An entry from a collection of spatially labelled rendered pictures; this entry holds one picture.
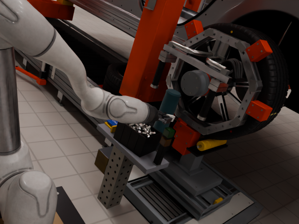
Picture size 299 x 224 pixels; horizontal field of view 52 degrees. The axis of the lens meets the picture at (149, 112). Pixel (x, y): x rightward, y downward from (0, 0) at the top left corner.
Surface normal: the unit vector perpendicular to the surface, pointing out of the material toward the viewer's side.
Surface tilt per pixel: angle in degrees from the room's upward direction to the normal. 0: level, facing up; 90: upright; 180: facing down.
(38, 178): 3
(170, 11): 90
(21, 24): 85
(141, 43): 90
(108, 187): 90
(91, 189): 0
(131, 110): 66
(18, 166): 73
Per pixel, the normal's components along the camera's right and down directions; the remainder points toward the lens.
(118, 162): -0.69, 0.09
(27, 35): 0.52, 0.59
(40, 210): 0.66, 0.20
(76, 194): 0.30, -0.87
